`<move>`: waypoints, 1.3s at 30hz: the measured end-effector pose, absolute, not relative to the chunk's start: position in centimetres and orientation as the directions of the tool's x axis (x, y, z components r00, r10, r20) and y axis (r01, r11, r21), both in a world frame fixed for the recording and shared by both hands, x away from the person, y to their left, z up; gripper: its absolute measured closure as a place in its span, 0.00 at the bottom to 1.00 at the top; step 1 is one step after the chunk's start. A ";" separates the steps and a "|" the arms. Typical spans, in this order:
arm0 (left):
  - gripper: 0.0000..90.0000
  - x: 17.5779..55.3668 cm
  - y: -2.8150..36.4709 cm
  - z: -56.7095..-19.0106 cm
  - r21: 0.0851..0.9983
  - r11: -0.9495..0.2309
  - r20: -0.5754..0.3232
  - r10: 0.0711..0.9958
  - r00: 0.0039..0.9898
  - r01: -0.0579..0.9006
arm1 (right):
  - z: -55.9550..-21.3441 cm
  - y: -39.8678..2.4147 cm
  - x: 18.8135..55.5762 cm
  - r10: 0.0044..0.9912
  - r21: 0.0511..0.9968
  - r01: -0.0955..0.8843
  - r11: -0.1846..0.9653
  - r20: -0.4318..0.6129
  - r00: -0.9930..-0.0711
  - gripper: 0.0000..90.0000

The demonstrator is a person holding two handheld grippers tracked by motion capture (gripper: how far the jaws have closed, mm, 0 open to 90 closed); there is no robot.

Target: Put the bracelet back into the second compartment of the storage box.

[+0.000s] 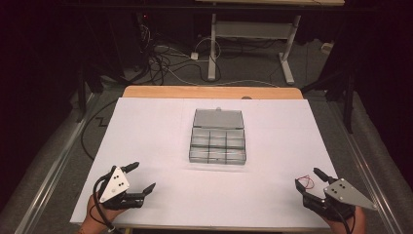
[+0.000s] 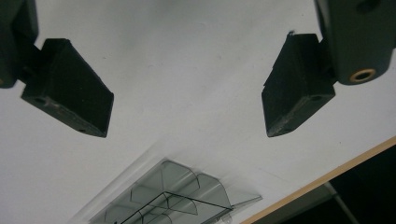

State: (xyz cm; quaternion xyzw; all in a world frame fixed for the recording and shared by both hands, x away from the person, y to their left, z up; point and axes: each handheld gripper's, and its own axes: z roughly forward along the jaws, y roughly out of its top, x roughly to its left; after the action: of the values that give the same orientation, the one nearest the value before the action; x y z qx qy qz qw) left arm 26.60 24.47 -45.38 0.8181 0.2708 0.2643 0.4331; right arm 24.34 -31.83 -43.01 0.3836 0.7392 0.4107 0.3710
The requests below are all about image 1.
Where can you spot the wooden table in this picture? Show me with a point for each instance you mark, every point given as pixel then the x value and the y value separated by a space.
pixel 195 92

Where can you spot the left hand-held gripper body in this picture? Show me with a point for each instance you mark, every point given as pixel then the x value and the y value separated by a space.
pixel 114 187

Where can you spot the person's right hand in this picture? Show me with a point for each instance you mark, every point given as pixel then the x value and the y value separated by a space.
pixel 357 221

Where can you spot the person's left hand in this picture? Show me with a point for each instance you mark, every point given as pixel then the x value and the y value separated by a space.
pixel 94 218

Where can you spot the white power adapter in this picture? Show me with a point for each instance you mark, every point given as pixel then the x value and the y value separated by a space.
pixel 194 56

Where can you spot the metal floor rail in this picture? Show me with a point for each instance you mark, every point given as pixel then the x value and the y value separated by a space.
pixel 367 169
pixel 55 169

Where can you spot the white sheet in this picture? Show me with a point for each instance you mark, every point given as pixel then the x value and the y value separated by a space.
pixel 162 136

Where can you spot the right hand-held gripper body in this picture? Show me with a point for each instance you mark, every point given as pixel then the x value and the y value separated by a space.
pixel 345 194

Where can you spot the small white box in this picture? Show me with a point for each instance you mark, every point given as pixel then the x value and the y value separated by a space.
pixel 326 47

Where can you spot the clear plastic compartment box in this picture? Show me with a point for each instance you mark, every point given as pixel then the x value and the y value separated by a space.
pixel 217 139

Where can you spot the black stand leg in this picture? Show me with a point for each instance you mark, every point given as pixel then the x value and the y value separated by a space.
pixel 349 104

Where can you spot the white metal desk frame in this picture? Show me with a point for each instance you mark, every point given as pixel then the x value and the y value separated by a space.
pixel 212 45

